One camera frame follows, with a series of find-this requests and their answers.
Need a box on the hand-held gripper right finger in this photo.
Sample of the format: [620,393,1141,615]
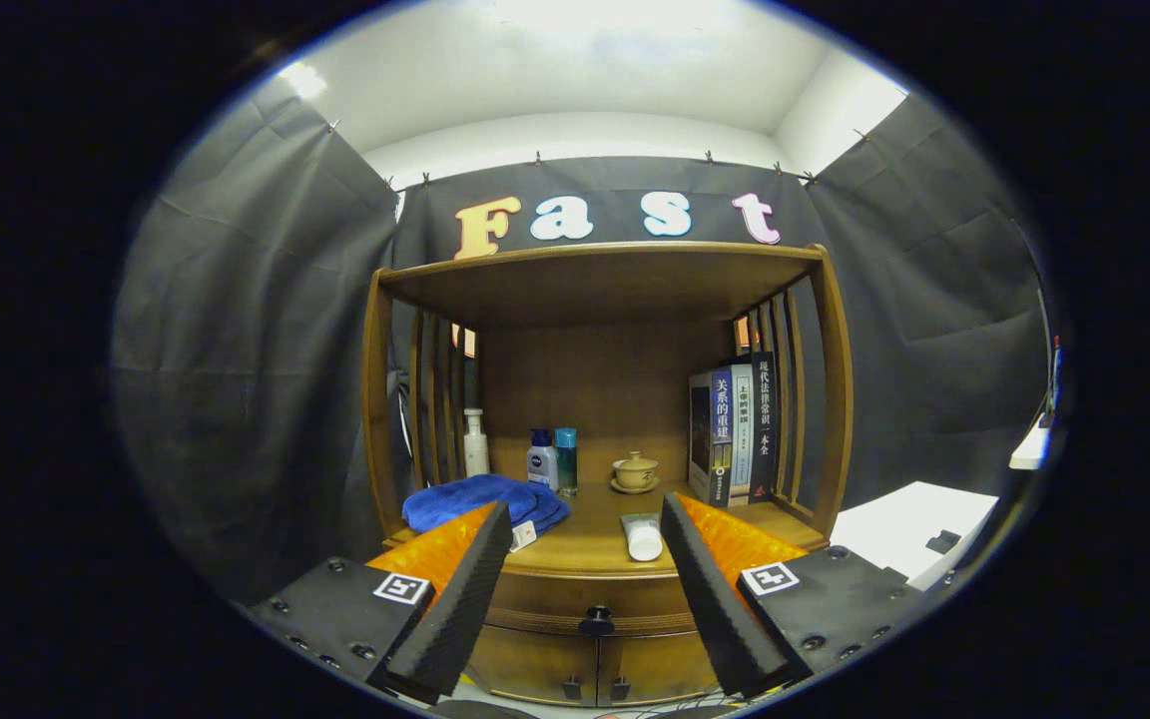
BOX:
[660,491,925,698]

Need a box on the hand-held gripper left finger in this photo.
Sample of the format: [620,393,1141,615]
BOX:
[248,499,514,705]

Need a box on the white tube with green end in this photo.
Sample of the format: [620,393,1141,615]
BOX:
[620,512,665,562]

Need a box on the white drawer unit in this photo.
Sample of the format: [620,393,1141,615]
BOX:
[830,481,1000,592]

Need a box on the wooden cabinet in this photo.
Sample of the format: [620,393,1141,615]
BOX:
[360,243,854,708]

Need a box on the blue folded towel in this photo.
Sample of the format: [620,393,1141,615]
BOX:
[402,474,571,540]

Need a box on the white pump bottle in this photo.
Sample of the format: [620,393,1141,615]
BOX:
[462,407,491,478]

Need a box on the beige lidded tea cup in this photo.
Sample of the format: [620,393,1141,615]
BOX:
[614,451,659,488]

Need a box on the white bottle with blue cap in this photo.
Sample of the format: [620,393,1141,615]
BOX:
[526,428,560,491]

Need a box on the teal bottle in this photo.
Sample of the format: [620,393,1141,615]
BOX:
[554,427,580,497]

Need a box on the book with pale spine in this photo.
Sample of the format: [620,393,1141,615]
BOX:
[730,361,756,503]

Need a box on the book with black spine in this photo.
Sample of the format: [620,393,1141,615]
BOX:
[750,351,779,503]

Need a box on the white shelf board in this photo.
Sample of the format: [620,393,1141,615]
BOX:
[1009,414,1053,470]

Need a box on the small ceiling light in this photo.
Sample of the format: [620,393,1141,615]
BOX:
[281,62,328,101]

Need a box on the ceiling light panel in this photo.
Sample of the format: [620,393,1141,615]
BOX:
[495,0,726,31]

